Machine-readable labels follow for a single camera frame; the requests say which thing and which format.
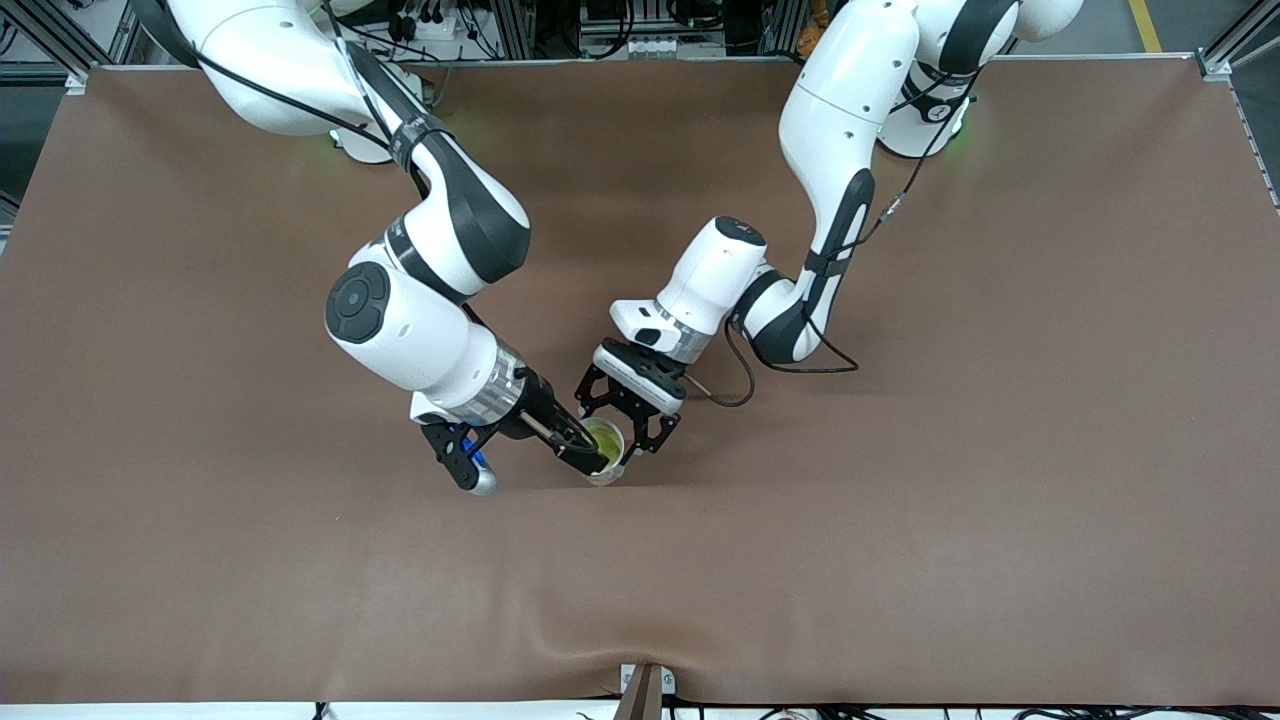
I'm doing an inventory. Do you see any white terminal strip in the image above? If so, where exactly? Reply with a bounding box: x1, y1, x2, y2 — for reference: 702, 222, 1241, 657
620, 35, 728, 58

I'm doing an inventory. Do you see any aluminium frame profile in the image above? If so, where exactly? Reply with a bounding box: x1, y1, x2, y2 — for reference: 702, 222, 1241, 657
1195, 0, 1280, 81
0, 0, 151, 96

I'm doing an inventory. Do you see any brown table mat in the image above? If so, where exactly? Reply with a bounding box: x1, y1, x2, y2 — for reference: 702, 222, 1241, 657
0, 55, 1280, 706

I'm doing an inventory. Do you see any blue white tennis ball can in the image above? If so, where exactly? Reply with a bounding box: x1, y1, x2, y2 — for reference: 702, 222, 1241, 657
578, 417, 629, 488

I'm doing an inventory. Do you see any white power strip with plugs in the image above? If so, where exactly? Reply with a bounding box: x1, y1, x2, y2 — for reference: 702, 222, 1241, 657
388, 0, 491, 46

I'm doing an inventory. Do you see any aluminium camera post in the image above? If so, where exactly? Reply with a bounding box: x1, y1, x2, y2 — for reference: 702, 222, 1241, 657
612, 663, 663, 720

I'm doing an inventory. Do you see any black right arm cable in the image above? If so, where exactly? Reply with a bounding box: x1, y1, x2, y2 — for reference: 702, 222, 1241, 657
130, 0, 446, 201

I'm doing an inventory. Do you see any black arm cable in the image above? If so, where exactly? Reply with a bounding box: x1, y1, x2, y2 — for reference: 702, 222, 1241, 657
130, 0, 446, 201
685, 60, 986, 409

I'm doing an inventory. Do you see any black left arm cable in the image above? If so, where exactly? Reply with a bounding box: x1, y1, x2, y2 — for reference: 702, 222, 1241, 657
685, 60, 986, 409

